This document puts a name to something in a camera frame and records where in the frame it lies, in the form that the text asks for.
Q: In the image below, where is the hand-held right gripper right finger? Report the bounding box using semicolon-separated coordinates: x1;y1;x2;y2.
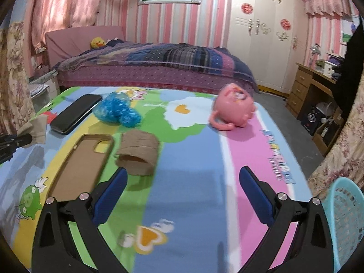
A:
239;165;334;273

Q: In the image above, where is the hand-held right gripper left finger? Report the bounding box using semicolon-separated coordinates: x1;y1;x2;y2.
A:
31;167;128;273

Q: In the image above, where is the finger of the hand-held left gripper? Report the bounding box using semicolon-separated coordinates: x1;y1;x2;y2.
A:
0;133;32;148
0;147;15;164

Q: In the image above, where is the brown cardboard roll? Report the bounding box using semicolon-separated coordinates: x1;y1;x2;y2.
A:
115;129;159;177

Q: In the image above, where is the light blue plastic basket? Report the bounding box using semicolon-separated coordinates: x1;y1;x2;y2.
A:
321;177;364;273

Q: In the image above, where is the brown phone case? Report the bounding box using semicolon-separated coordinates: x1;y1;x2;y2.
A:
49;134;115;205

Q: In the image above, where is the white nightstand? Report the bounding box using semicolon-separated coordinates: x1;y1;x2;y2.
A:
28;70;60;111

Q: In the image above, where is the floral curtain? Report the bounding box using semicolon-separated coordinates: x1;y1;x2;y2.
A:
307;102;364;202
0;20;36;135

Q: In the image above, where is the black smartphone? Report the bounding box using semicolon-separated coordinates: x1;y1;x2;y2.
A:
50;94;103;135

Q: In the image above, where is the colourful printed bed sheet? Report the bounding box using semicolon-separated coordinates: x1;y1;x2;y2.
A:
0;86;313;273

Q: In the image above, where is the blue plastic bag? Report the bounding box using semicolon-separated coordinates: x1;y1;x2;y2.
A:
93;91;142;127

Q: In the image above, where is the pink pig toy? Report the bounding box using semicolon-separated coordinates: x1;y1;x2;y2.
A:
210;83;258;131

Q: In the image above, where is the black box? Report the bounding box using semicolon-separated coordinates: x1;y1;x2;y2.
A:
301;105;322;135

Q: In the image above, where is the pink bed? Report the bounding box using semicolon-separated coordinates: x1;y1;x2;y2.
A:
44;25;260;93

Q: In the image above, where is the wooden desk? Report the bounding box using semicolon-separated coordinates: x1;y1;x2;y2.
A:
287;63;346;157

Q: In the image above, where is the yellow duck plush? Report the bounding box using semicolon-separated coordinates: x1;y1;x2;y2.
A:
90;36;107;49

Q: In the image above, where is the white wardrobe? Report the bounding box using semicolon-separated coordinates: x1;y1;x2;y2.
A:
227;0;309;93

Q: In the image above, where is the pink curtain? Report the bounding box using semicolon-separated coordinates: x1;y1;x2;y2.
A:
27;0;104;52

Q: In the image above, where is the white box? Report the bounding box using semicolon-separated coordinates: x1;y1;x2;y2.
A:
316;58;334;76

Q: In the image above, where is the black hanging cloth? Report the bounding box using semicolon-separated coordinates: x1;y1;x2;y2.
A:
333;20;364;120

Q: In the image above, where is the purple plaid quilt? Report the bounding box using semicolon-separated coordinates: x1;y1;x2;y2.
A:
54;41;260;93

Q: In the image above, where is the small table lamp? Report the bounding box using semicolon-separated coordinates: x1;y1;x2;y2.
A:
310;44;322;63

